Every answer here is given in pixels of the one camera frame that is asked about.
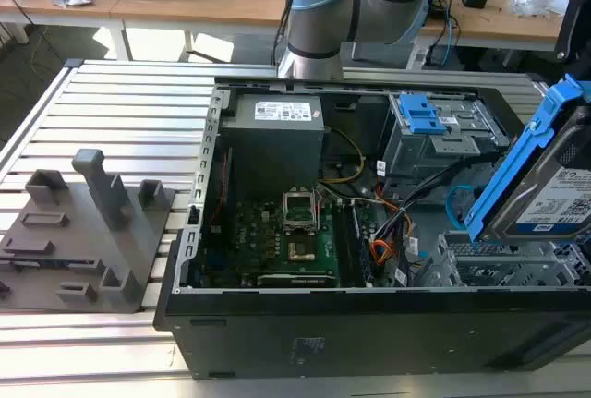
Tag grey parts rack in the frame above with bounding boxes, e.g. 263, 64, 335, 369
0, 148, 179, 314

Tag blue hanging cable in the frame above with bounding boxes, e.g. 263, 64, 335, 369
441, 13, 464, 67

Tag clear plastic bag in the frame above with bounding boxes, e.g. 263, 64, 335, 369
507, 0, 570, 18

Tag yellow and black wire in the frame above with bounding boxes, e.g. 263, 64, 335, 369
320, 126, 367, 185

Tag black RAM slot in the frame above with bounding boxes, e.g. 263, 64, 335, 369
332, 203, 355, 286

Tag wooden desk with clutter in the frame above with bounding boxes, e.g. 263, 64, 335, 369
415, 0, 591, 54

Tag blue empty disk carrier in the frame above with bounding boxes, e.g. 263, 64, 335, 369
395, 92, 450, 136

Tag orange wire bundle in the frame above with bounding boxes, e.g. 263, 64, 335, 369
371, 192, 415, 271

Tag black wire bundle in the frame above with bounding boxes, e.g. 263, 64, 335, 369
372, 157, 491, 243

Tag black graphics card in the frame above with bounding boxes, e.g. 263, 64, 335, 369
255, 271, 339, 289

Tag blue disk wire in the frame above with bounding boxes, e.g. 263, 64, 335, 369
445, 183, 476, 234

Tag silver perforated disk bay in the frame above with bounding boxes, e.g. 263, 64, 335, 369
415, 230, 591, 289

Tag grey metal drive cage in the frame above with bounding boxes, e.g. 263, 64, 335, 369
380, 91, 513, 183

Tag metal socket cover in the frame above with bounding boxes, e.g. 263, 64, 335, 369
281, 188, 320, 234

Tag hard disk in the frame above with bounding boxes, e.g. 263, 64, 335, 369
464, 73, 591, 247

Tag CPU socket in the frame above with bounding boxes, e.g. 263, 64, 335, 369
286, 239, 319, 264

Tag thin red wire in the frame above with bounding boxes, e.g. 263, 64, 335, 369
210, 148, 233, 229

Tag green motherboard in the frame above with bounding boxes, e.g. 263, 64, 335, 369
202, 197, 393, 289

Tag grey power supply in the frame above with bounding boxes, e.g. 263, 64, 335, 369
220, 93, 327, 197

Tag black PC case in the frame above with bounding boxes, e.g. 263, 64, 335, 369
151, 75, 591, 380

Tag RAM stick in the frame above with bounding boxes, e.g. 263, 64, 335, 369
349, 202, 374, 282

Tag wooden desk with white legs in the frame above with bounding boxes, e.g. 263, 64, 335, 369
0, 0, 299, 63

